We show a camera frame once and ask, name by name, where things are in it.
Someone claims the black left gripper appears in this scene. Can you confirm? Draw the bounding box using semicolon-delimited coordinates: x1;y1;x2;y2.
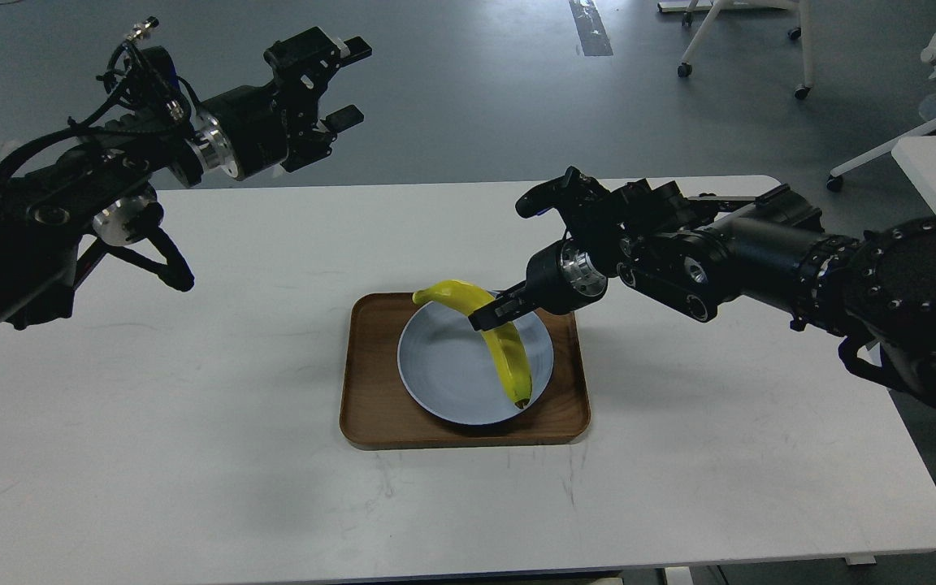
194;27;374;181

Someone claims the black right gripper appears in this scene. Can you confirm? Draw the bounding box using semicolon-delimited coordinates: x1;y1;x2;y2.
468;240;609;331

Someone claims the yellow banana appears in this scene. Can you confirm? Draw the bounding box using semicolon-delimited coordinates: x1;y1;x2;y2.
411;279;534;409

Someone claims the light blue plate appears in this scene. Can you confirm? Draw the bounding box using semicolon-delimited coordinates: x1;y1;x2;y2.
396;302;554;426

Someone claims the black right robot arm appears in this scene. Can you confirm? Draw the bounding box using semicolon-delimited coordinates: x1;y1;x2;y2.
469;167;936;409

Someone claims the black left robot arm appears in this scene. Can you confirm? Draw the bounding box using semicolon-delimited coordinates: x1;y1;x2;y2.
0;16;372;330

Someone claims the brown wooden tray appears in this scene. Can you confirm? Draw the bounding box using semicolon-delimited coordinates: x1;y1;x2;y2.
339;292;591;449

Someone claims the grey floor tape strip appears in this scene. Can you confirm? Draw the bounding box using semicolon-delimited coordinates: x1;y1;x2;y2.
568;0;614;57

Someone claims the white wheeled chair base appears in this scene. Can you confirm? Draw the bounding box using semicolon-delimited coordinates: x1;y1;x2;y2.
656;1;816;102

